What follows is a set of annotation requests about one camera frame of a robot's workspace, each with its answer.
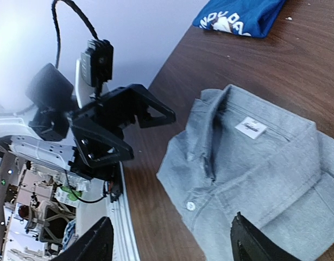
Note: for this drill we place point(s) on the blue t-shirt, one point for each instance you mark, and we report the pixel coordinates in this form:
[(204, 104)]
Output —
[(252, 18)]

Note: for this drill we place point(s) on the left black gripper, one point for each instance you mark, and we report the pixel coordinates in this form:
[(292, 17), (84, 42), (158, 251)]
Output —
[(98, 128)]

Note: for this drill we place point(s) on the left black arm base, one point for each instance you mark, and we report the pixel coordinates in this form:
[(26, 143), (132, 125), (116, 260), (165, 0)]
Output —
[(114, 182)]

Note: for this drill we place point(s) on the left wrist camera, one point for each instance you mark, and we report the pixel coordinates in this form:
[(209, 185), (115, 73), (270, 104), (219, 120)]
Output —
[(93, 69)]

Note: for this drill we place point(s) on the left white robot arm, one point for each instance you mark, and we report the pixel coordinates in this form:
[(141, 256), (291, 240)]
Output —
[(42, 133)]

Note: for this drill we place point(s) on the grey garment pile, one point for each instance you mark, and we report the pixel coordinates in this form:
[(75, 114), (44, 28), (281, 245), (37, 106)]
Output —
[(241, 154)]

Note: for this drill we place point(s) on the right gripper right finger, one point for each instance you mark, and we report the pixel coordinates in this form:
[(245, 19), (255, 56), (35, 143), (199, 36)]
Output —
[(249, 243)]

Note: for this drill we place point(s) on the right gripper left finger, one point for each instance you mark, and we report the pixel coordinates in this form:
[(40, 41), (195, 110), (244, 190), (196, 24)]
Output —
[(96, 244)]

